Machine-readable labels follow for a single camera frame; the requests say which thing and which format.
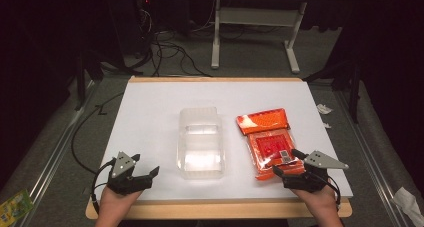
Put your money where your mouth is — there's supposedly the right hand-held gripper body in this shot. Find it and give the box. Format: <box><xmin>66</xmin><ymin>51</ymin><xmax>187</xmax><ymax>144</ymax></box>
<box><xmin>282</xmin><ymin>150</ymin><xmax>350</xmax><ymax>194</ymax></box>

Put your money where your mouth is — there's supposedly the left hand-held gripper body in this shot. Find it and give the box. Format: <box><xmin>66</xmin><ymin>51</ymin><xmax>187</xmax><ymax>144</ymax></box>
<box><xmin>106</xmin><ymin>151</ymin><xmax>152</xmax><ymax>197</ymax></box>

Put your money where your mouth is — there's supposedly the orange snack packet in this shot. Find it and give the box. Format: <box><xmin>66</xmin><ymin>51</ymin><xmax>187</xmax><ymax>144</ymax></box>
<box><xmin>236</xmin><ymin>107</ymin><xmax>307</xmax><ymax>181</ymax></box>

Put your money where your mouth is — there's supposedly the clear plastic container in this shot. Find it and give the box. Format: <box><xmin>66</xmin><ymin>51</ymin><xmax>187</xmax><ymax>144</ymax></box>
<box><xmin>176</xmin><ymin>106</ymin><xmax>226</xmax><ymax>180</ymax></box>

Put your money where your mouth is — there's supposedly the person's left hand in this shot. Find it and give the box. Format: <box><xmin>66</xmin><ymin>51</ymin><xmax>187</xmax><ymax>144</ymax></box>
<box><xmin>99</xmin><ymin>186</ymin><xmax>144</xmax><ymax>218</ymax></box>

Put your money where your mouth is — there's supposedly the person's right hand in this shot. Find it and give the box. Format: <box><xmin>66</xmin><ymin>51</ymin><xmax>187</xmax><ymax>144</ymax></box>
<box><xmin>290</xmin><ymin>181</ymin><xmax>338</xmax><ymax>220</ymax></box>

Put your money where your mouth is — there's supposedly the crumpled white paper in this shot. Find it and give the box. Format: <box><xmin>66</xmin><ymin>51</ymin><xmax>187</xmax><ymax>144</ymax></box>
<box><xmin>315</xmin><ymin>103</ymin><xmax>334</xmax><ymax>115</ymax></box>

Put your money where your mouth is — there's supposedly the black metal stand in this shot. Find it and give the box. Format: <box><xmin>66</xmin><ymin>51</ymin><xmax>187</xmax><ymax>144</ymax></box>
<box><xmin>73</xmin><ymin>50</ymin><xmax>105</xmax><ymax>112</ymax></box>
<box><xmin>302</xmin><ymin>58</ymin><xmax>363</xmax><ymax>124</ymax></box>

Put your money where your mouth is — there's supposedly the white crumpled tissue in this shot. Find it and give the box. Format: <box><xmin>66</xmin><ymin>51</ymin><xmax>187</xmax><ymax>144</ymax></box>
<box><xmin>391</xmin><ymin>186</ymin><xmax>424</xmax><ymax>227</ymax></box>

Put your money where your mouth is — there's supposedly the green yellow packet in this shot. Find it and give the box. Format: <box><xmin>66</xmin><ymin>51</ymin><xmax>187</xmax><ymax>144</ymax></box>
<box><xmin>0</xmin><ymin>188</ymin><xmax>35</xmax><ymax>227</ymax></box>

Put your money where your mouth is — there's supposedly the black floor cable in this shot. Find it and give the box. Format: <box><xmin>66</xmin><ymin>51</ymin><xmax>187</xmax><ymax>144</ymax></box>
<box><xmin>70</xmin><ymin>91</ymin><xmax>125</xmax><ymax>175</ymax></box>

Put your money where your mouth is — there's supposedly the bundle of black cables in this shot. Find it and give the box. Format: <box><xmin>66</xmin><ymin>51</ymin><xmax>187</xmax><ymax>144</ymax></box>
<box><xmin>133</xmin><ymin>6</ymin><xmax>214</xmax><ymax>78</ymax></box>

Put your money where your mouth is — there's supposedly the white metal table frame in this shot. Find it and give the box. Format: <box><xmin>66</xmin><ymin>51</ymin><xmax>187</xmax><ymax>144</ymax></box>
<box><xmin>210</xmin><ymin>0</ymin><xmax>308</xmax><ymax>75</ymax></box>

